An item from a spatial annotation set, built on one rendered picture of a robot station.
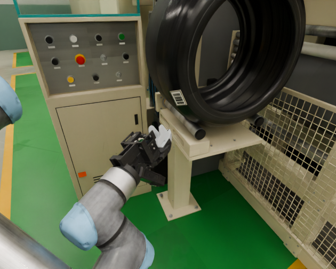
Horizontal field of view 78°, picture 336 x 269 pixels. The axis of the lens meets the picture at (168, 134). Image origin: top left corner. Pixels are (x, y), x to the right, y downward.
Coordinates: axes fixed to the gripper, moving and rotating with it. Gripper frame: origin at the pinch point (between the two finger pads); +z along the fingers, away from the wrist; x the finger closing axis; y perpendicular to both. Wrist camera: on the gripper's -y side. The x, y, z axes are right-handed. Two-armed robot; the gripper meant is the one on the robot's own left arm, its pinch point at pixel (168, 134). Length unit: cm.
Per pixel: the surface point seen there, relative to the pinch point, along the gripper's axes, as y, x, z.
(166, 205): -88, 60, 34
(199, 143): -15.3, 0.8, 16.0
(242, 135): -28.0, -8.0, 38.5
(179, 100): 5.1, 0.2, 12.5
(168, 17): 28.3, -3.4, 16.5
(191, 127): -9.4, 3.2, 18.1
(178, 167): -53, 38, 41
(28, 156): -34, 207, 23
